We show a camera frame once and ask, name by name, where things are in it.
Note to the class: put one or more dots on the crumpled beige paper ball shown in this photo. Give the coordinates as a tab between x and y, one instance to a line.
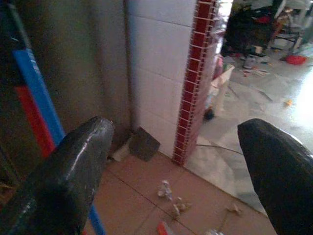
179	206

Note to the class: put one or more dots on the red wrapper scrap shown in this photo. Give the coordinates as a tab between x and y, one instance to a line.
163	228

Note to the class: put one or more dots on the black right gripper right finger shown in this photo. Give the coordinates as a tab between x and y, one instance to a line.
283	176

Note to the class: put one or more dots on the small crumpled paper scrap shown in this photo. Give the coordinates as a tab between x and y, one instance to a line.
234	208

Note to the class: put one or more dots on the yellow toy block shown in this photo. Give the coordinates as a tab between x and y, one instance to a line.
287	102

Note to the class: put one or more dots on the white paper sheet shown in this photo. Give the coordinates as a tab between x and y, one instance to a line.
121	153

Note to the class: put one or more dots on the black clothes pile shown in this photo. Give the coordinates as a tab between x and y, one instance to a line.
247	27

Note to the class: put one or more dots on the red plastic basin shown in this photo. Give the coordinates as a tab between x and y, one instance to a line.
296	60

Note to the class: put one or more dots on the crumpled white paper ball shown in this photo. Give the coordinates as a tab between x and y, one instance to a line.
164	189

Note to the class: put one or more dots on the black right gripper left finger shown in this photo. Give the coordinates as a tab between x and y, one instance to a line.
61	176

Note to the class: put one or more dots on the white cardboard box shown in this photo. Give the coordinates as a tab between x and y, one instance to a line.
222	83

